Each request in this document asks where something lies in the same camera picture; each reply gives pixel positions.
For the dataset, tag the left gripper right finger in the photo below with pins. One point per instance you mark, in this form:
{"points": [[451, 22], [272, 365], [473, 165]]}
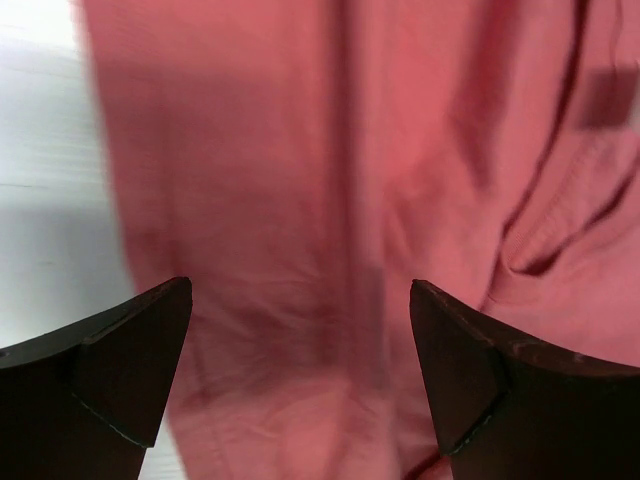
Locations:
{"points": [[508, 405]]}

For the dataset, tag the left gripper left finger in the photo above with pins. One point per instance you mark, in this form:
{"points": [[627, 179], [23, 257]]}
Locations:
{"points": [[86, 401]]}

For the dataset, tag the salmon pink t-shirt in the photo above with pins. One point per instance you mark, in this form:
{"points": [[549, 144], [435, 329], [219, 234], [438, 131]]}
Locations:
{"points": [[303, 162]]}

